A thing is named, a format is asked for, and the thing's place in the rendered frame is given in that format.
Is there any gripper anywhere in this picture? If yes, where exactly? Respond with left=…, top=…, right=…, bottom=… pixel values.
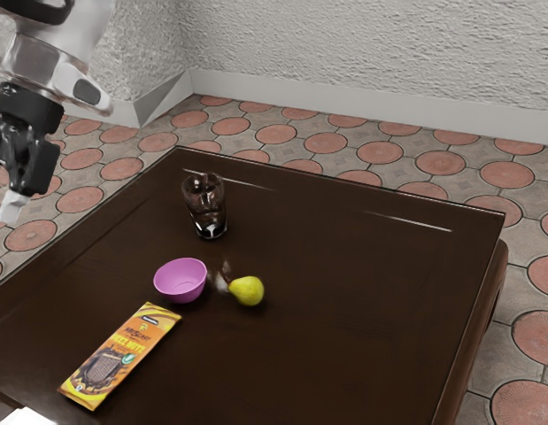
left=0, top=81, right=66, bottom=223

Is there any clear drinking glass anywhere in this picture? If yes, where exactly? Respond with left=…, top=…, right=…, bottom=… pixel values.
left=181, top=173, right=228, bottom=242

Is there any purple plastic bowl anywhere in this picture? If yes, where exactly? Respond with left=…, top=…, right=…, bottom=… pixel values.
left=152, top=257, right=209, bottom=305

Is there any orange chocolate bar packet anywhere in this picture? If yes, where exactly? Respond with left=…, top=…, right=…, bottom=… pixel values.
left=57, top=301, right=183, bottom=413

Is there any yellow-green pear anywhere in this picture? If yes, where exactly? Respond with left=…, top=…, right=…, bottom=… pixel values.
left=227, top=274, right=266, bottom=307

